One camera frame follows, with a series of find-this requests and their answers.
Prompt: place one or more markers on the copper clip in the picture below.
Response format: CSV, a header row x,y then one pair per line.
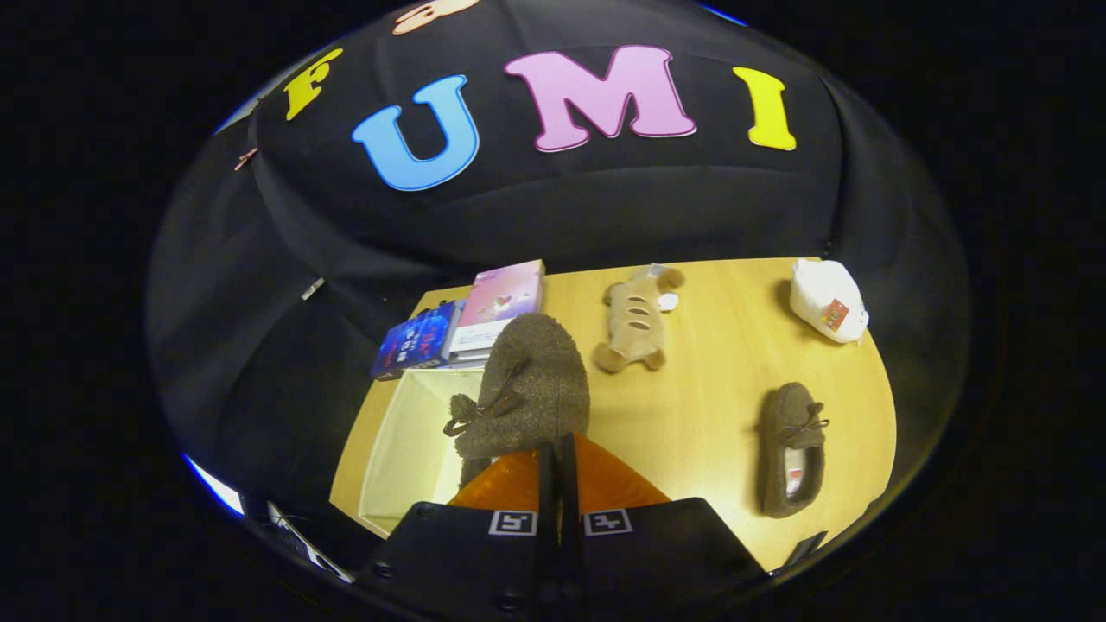
x,y
245,158

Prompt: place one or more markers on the brown fuzzy shoe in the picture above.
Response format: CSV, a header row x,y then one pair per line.
x,y
791,449
536,380

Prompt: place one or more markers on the cream fabric storage box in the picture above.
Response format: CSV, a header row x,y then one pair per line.
x,y
406,449

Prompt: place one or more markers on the white plush pouch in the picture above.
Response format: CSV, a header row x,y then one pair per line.
x,y
825,294

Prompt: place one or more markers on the tan bread plush toy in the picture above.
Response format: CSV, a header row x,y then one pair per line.
x,y
638,320

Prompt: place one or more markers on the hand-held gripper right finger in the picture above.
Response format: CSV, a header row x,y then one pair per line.
x,y
657,553

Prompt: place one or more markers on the blue book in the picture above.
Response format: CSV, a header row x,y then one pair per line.
x,y
419,341

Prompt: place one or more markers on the pink book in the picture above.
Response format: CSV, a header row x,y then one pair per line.
x,y
505,298

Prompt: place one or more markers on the white book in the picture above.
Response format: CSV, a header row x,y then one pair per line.
x,y
471,356

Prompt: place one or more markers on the black backdrop cloth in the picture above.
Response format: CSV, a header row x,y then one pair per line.
x,y
605,207

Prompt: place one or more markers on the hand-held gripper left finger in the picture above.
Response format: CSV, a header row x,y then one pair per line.
x,y
467,553

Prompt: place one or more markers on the silver clip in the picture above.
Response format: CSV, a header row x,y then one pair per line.
x,y
313,288

